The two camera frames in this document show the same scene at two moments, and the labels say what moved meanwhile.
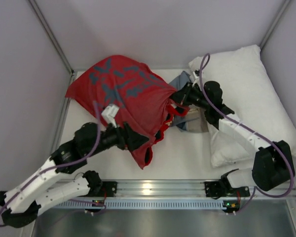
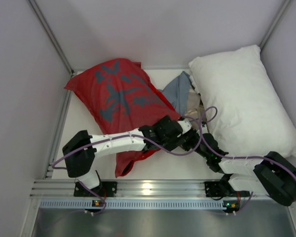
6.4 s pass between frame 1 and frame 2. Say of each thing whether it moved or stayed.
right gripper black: moved
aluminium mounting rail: stayed
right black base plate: stayed
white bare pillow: stayed
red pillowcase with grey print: moved
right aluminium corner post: stayed
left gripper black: moved
